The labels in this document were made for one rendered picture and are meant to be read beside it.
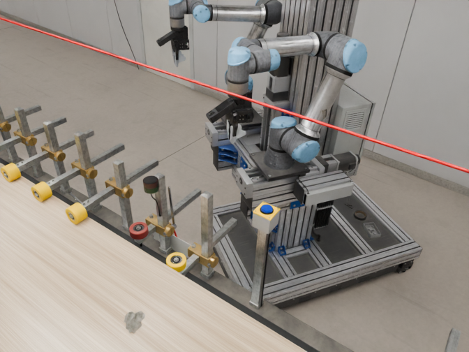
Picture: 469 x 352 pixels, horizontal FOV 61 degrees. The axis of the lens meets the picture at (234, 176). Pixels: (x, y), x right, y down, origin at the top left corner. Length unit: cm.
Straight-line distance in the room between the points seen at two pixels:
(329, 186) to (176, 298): 92
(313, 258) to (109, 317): 148
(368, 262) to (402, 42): 187
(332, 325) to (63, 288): 161
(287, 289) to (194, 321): 106
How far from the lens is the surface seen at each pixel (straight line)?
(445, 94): 369
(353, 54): 163
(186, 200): 195
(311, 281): 248
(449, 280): 314
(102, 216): 218
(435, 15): 357
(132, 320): 146
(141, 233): 174
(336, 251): 272
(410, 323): 279
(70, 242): 179
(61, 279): 166
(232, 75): 139
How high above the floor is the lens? 211
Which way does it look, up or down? 36 degrees down
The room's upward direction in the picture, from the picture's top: 3 degrees clockwise
